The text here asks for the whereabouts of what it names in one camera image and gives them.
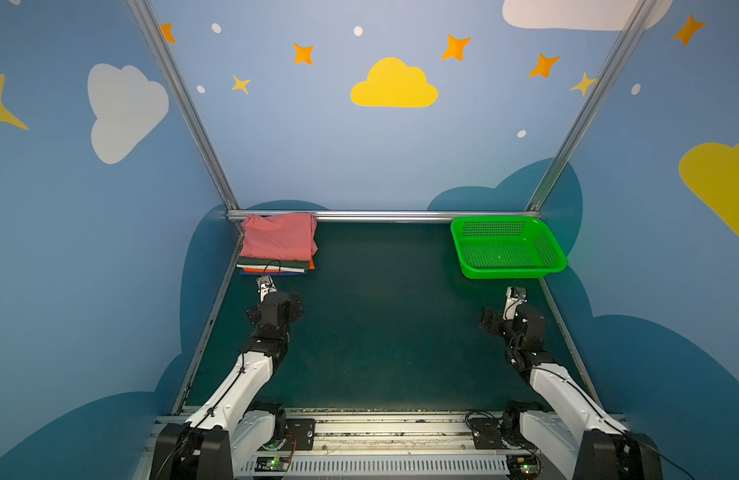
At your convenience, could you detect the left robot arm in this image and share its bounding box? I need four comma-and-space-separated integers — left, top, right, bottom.
149, 291, 304, 479

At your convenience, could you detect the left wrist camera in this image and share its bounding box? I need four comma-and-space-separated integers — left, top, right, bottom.
256, 275, 278, 303

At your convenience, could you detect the aluminium frame post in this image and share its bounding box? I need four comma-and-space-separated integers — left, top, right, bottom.
525, 0, 659, 215
126, 0, 242, 211

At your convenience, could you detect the folded orange t-shirt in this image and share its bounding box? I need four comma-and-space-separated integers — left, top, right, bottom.
237, 258, 314, 274

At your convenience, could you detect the green plastic basket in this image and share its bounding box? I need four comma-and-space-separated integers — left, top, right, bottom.
451, 216, 567, 280

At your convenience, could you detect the folded white t-shirt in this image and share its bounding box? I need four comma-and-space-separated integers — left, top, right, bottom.
237, 264, 309, 274

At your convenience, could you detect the folded blue t-shirt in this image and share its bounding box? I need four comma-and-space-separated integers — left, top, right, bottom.
238, 269, 307, 277

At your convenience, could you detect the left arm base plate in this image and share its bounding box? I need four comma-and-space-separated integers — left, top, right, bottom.
275, 418, 317, 452

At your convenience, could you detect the aluminium front rail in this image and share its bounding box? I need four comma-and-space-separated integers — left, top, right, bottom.
135, 408, 567, 479

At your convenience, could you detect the right controller board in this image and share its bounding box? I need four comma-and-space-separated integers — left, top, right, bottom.
507, 455, 541, 479

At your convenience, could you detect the pink red t-shirt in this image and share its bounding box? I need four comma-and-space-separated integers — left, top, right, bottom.
241, 213, 318, 261

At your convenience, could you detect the left controller board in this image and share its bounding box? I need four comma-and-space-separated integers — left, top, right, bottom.
255, 456, 291, 473

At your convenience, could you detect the left aluminium frame post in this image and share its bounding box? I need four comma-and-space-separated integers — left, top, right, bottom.
126, 0, 242, 211

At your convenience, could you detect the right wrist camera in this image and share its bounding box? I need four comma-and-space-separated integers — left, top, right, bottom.
503, 286, 527, 321

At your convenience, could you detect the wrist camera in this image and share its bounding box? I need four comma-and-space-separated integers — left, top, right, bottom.
256, 275, 278, 303
503, 286, 527, 321

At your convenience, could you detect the rear aluminium frame bar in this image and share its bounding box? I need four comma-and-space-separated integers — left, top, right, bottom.
226, 209, 541, 223

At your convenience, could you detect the right aluminium frame post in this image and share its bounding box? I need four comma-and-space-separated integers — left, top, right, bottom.
525, 0, 659, 215

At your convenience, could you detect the controller board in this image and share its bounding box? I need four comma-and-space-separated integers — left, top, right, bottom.
255, 456, 291, 473
507, 455, 541, 479

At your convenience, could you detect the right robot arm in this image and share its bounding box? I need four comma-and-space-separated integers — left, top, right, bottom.
481, 299, 663, 479

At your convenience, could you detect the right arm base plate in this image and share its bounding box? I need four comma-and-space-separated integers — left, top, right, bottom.
465, 417, 525, 450

